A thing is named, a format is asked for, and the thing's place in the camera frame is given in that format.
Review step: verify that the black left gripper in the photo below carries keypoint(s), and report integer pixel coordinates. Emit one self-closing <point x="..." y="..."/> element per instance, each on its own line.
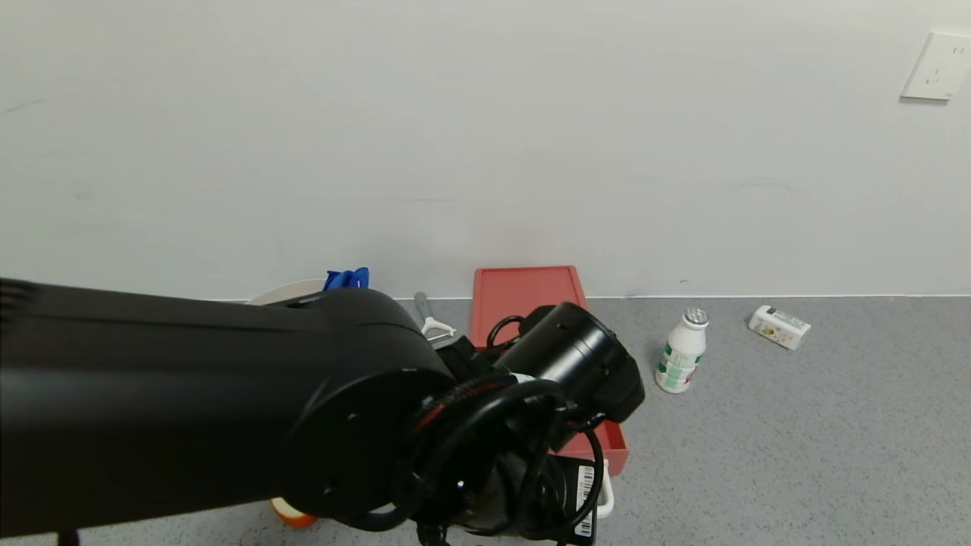
<point x="582" y="497"/>

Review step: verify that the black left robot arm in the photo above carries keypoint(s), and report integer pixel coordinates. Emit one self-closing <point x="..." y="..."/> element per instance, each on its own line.
<point x="152" y="394"/>

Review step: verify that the white green drink bottle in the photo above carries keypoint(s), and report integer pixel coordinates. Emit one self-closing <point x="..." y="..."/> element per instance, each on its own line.
<point x="679" y="360"/>

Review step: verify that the grey white peeler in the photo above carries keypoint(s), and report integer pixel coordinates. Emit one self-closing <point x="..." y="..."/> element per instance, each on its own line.
<point x="422" y="307"/>

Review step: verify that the small white carton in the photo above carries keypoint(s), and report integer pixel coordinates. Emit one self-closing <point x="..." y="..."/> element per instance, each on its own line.
<point x="779" y="327"/>

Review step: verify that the white bread slice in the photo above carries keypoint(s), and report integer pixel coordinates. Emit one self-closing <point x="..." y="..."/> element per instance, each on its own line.
<point x="292" y="517"/>

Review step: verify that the blue cloth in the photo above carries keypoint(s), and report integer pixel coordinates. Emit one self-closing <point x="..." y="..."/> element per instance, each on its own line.
<point x="349" y="279"/>

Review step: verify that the beige ribbed bowl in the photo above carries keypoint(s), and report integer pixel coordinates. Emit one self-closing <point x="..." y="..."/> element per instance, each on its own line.
<point x="292" y="290"/>

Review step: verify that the white wall outlet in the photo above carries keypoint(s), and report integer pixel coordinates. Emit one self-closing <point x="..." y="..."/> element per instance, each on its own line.
<point x="939" y="67"/>

